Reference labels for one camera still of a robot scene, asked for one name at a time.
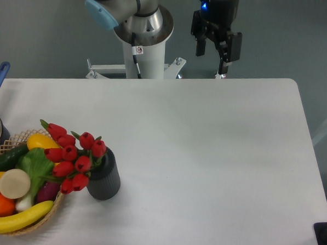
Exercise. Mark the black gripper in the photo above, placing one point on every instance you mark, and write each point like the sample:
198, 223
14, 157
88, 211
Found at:
213, 21

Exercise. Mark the red tulip bouquet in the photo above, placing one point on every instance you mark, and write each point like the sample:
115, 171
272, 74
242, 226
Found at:
76, 158

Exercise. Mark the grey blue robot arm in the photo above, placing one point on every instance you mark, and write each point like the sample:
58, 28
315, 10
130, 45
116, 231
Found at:
146, 23

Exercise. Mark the dark grey ribbed vase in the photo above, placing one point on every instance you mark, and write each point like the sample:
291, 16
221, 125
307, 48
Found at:
105, 181

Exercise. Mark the yellow squash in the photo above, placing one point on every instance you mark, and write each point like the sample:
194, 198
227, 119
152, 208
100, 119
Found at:
41, 141

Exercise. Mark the green bok choy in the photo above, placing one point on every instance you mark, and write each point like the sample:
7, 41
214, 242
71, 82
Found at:
36, 165

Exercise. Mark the woven wicker basket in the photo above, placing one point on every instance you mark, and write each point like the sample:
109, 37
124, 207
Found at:
16, 140

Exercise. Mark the black device at table edge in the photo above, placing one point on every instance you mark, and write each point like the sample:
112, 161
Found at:
320, 230

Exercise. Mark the purple sweet potato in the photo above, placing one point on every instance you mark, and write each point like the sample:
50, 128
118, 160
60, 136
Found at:
48, 192

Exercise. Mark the green cucumber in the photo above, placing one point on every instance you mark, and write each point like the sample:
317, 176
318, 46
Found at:
9, 159

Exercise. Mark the beige round disc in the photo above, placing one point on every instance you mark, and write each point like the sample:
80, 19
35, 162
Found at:
14, 184

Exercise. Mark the yellow banana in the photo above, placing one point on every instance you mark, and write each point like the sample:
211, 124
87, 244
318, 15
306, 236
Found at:
28, 217

